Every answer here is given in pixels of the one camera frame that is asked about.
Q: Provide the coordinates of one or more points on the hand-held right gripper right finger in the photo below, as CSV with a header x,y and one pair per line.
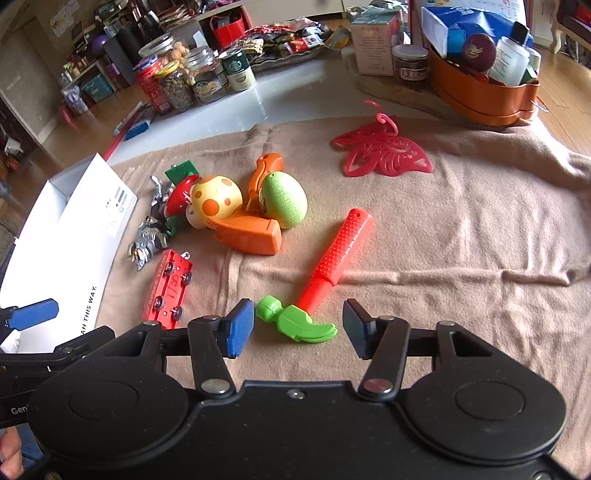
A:
x,y
356,330

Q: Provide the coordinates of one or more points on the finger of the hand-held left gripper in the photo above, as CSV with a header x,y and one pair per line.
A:
x,y
34,314
87,341

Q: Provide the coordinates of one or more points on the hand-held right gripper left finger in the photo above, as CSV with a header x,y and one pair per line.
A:
x,y
240,328

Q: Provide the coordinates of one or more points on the white cardboard box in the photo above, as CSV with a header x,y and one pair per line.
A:
x,y
83,258

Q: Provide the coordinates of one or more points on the red green toy hammer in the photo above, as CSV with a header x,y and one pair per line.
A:
x,y
332,258

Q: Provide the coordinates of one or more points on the red toy train car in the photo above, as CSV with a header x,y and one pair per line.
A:
x,y
164,290

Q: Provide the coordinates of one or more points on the orange plastic toy tool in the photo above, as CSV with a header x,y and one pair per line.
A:
x,y
251,235

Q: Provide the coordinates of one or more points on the silver robot figure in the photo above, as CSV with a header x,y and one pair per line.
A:
x,y
159,196
147,242

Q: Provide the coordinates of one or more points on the yellow orange-spotted mushroom toy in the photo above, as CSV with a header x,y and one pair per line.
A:
x,y
214,198

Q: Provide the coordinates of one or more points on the green toy egg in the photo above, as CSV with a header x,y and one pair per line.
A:
x,y
284,201

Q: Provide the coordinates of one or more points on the red green plant toy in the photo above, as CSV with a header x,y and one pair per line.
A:
x,y
181,196

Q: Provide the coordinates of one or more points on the red butterfly ornament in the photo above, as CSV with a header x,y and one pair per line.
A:
x,y
383,154

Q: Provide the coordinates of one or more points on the person's left hand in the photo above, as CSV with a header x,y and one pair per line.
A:
x,y
8,452

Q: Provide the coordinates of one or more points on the beige blanket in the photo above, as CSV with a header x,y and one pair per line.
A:
x,y
461,258

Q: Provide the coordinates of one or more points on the red stick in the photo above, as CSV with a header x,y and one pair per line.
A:
x,y
121,138

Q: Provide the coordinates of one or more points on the small blue box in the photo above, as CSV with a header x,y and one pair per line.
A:
x,y
137,130

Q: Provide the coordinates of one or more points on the teal storage box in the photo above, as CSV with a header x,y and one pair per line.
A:
x,y
97,87

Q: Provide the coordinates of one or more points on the wooden board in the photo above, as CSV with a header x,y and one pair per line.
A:
x,y
392,92

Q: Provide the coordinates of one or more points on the yellow-lid jar of seeds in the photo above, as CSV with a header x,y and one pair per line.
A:
x,y
175,90

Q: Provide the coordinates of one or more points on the labelled glass jar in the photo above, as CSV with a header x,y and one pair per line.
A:
x,y
205,78

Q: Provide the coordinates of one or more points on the red drink can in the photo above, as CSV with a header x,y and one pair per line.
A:
x,y
150,87

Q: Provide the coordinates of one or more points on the green white coffee can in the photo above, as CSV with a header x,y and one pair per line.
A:
x,y
238,71

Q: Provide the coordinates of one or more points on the orange metal basket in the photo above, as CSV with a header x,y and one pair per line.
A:
x,y
480,99

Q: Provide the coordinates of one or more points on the dark glass jar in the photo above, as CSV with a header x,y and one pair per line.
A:
x,y
410,64

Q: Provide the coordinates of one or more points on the purple ball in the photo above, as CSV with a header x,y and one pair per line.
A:
x,y
100,46

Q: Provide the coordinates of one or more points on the beige carton box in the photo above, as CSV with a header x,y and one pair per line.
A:
x,y
371,46

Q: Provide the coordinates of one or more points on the tray of snack packets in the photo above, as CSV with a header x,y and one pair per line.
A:
x,y
281,41

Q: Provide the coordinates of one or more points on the large glass jar of nuts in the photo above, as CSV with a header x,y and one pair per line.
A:
x,y
161,46

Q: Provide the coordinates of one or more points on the red gift bag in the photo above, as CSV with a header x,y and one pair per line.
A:
x,y
231,32

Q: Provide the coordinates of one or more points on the maroon ball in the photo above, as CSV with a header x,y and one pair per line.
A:
x,y
479,51

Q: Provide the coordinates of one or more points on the white bottle with black cap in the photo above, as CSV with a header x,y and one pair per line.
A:
x,y
508,57

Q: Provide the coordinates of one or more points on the blue white package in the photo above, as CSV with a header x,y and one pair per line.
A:
x,y
461,23

